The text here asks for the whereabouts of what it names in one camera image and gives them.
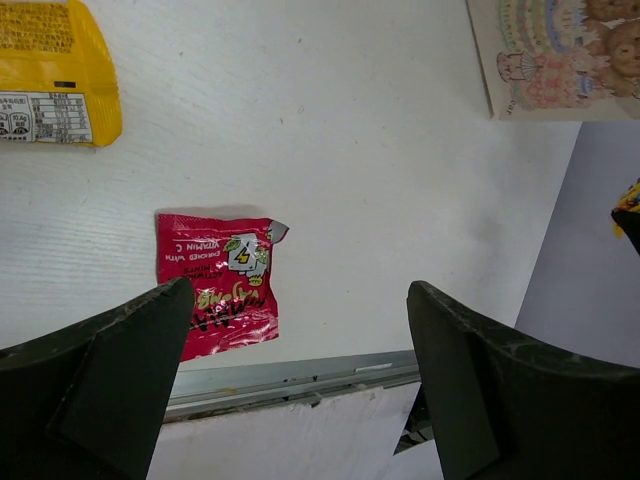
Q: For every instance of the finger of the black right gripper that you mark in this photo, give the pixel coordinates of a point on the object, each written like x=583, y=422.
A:
x=628, y=224

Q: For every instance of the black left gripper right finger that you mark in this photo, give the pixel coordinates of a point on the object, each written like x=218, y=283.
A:
x=504, y=405

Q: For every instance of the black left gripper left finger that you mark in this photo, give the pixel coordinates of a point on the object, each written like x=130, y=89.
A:
x=88, y=401

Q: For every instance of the yellow snack bar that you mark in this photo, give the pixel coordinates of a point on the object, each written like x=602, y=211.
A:
x=58, y=81
x=629, y=202

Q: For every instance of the cream paper gift bag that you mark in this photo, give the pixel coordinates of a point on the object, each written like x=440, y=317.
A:
x=559, y=60

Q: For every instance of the red candy pouch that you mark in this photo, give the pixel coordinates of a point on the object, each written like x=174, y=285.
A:
x=228, y=263

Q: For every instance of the aluminium front rail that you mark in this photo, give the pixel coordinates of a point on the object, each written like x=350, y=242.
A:
x=217, y=391

